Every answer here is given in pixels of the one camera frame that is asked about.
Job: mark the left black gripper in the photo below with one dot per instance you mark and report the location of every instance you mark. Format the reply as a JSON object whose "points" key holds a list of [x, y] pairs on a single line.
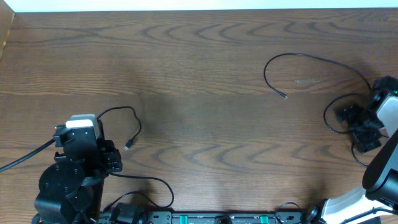
{"points": [[114, 154]]}

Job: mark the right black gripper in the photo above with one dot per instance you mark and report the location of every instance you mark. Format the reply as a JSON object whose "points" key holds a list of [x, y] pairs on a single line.
{"points": [[364, 142]]}

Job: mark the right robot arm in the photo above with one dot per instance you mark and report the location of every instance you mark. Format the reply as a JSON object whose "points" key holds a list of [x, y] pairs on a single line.
{"points": [[377, 195]]}

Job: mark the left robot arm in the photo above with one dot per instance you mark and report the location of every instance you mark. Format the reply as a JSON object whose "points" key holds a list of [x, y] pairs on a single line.
{"points": [[70, 190]]}

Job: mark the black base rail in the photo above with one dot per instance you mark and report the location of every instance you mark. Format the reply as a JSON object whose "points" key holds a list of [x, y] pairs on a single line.
{"points": [[131, 214]]}

